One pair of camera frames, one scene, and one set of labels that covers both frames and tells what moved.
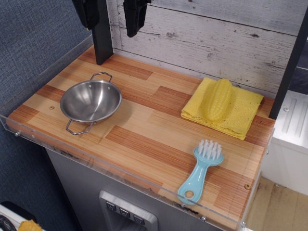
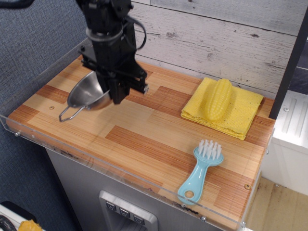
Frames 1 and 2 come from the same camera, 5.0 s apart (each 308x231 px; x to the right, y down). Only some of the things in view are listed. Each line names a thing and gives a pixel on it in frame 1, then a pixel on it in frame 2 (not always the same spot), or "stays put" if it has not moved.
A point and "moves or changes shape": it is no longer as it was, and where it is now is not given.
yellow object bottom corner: x=29 y=225 stays put
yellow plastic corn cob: x=219 y=99 stays put
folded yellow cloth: x=237 y=118 stays put
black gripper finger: x=135 y=13 -> x=119 y=90
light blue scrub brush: x=207 y=153 stays put
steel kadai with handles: x=85 y=102 moves or changes shape
